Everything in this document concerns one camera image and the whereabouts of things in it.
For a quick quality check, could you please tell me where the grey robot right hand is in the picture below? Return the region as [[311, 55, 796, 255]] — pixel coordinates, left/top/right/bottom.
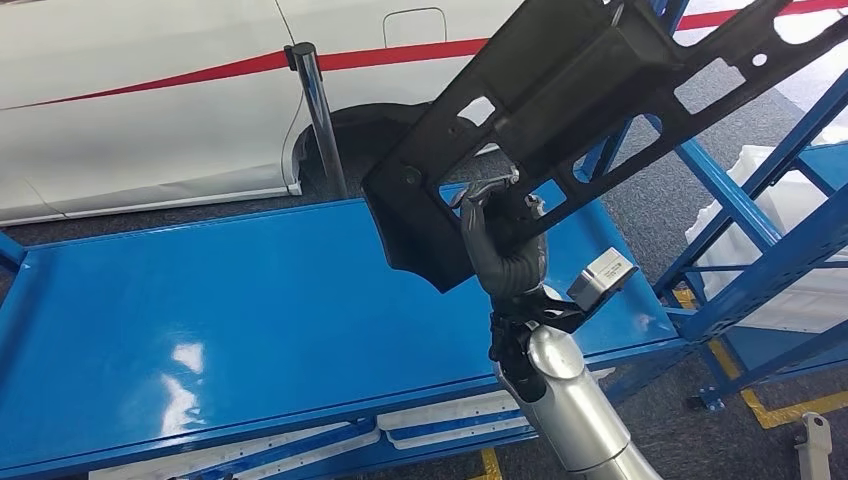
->
[[449, 166, 551, 274]]

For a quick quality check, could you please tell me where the black plastic bracket part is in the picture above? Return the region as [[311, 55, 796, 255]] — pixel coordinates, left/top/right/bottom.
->
[[360, 0, 848, 295]]

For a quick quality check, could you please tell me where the blue metal shelf rack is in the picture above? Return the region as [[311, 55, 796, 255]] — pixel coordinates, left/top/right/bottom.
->
[[0, 0, 848, 480], [688, 139, 848, 412]]

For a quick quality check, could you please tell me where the chrome stanchion pole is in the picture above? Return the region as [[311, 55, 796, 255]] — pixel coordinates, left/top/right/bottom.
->
[[284, 41, 350, 200]]

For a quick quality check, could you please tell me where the yellow floor tape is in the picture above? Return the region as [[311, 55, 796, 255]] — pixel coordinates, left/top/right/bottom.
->
[[468, 448, 505, 480], [672, 288, 848, 430]]

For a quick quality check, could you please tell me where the white car with red stripe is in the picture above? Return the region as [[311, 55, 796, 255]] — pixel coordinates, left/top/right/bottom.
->
[[0, 0, 848, 227]]

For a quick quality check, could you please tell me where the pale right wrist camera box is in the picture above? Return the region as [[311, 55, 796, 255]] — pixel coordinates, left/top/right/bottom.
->
[[566, 246, 639, 313]]

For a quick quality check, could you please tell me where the white metal post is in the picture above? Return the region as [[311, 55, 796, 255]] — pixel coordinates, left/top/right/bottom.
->
[[793, 411, 835, 480]]

